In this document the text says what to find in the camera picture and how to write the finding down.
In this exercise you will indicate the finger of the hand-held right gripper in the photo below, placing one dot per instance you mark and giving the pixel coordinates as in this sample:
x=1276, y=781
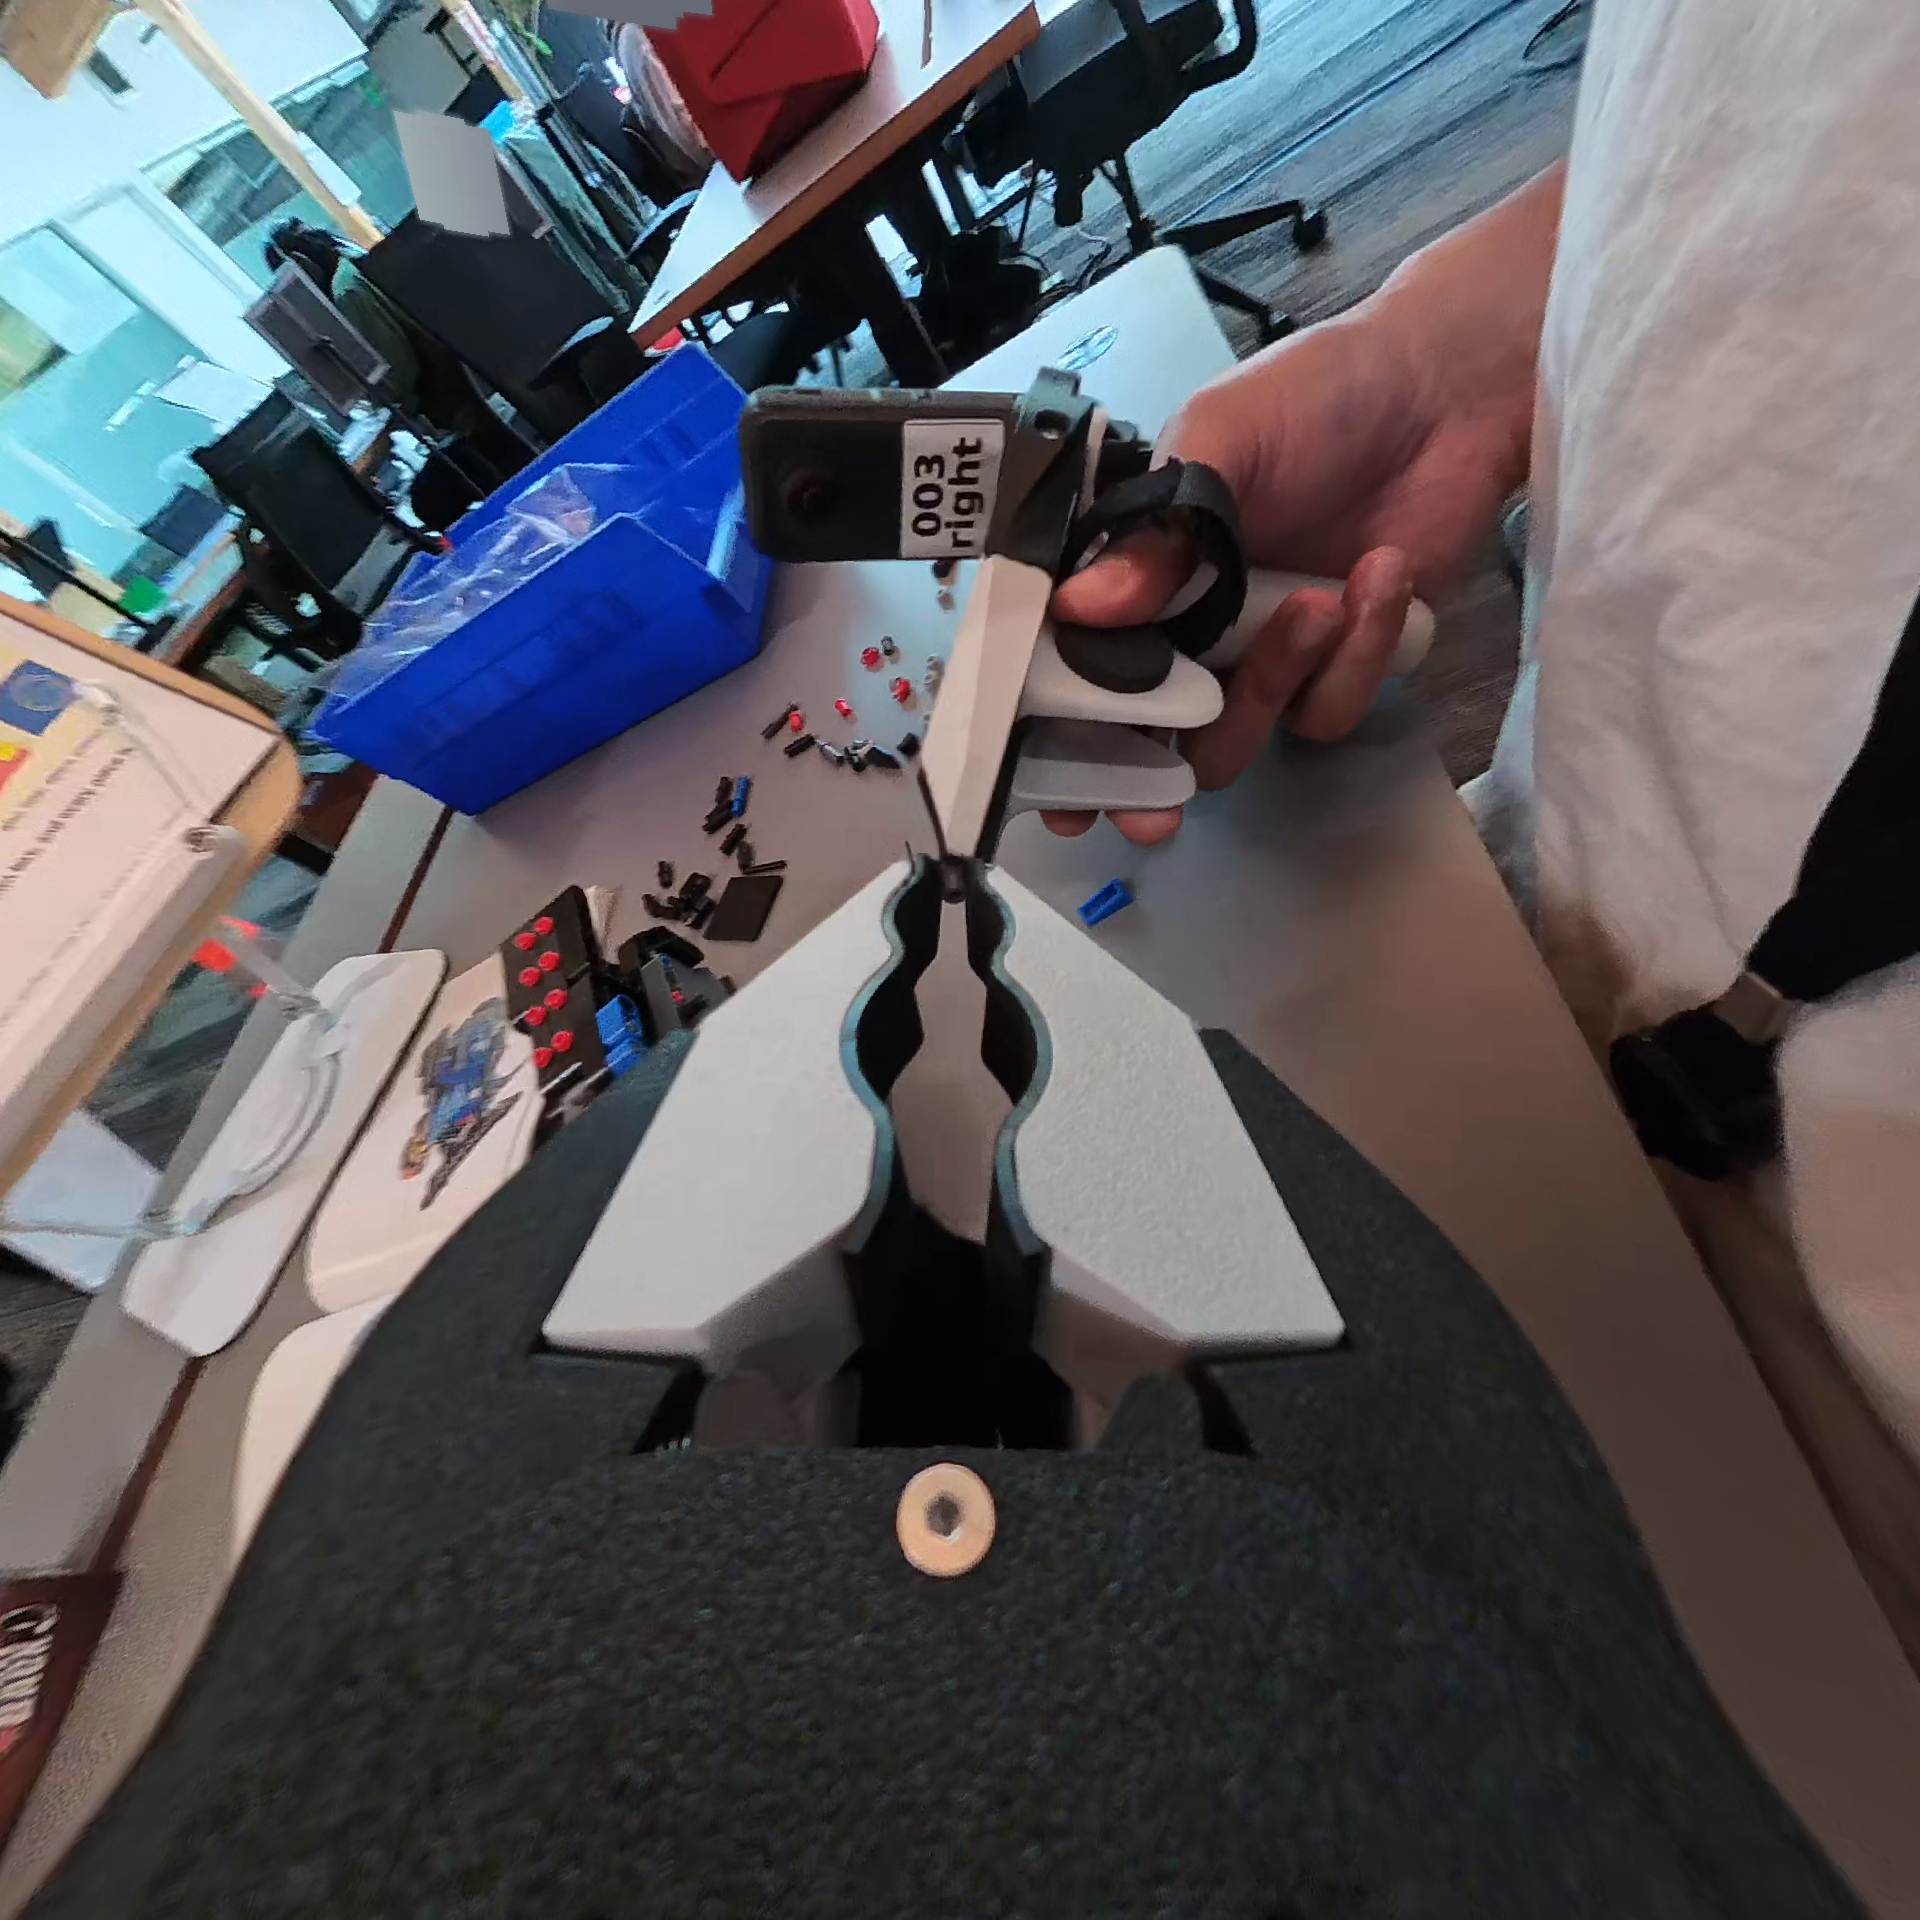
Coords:
x=933, y=810
x=990, y=674

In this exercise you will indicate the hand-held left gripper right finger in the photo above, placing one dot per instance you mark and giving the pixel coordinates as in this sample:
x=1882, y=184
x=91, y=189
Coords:
x=1185, y=1184

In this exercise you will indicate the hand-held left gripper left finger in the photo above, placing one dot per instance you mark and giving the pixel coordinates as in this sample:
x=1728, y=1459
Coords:
x=720, y=1184

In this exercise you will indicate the person's right forearm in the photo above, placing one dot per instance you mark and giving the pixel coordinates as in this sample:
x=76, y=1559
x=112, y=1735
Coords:
x=1516, y=329

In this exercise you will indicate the group of red black lego pins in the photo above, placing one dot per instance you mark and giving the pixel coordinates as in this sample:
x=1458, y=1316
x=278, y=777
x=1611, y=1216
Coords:
x=857, y=753

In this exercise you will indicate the small blue lego brick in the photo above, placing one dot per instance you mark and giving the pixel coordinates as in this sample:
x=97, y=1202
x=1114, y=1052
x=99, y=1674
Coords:
x=1106, y=904

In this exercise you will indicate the black flat lego tile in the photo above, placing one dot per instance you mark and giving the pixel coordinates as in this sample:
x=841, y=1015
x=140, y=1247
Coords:
x=742, y=908

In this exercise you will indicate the blue black lego truck model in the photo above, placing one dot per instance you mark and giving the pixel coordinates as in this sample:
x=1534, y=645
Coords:
x=557, y=991

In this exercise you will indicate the group of black lego connectors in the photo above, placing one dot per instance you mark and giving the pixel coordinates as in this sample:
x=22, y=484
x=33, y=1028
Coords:
x=693, y=897

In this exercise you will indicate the white lego instruction booklet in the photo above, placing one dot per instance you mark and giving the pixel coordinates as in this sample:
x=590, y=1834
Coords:
x=376, y=1201

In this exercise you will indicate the person's right hand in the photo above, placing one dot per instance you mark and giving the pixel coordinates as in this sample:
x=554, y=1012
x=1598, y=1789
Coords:
x=1349, y=434

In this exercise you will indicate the office desk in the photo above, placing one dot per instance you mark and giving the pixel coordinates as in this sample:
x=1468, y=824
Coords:
x=838, y=164

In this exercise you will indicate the clear plastic bag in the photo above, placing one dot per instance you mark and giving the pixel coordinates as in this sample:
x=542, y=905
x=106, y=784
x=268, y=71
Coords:
x=556, y=509

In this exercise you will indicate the silver laptop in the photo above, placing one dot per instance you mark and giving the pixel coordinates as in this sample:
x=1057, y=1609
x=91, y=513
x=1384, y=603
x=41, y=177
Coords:
x=1140, y=323

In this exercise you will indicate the blue plastic storage bin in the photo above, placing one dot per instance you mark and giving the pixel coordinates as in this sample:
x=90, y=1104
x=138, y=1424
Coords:
x=569, y=704

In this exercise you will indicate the red box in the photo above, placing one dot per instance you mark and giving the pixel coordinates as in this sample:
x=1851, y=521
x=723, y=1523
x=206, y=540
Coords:
x=763, y=76

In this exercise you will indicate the clear acrylic stand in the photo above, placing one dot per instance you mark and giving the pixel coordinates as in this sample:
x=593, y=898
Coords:
x=307, y=1036

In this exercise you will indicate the black office chair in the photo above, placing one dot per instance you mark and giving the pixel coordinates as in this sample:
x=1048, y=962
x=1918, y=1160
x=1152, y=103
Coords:
x=1140, y=59

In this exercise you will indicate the orange white striped bar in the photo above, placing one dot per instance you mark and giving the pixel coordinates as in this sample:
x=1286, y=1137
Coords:
x=233, y=954

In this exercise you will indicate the black monitor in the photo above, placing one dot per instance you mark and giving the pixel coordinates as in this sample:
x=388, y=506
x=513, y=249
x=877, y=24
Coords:
x=299, y=509

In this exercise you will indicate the dark brown printed box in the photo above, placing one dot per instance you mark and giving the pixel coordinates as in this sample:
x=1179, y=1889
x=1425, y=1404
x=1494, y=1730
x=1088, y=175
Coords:
x=53, y=1664

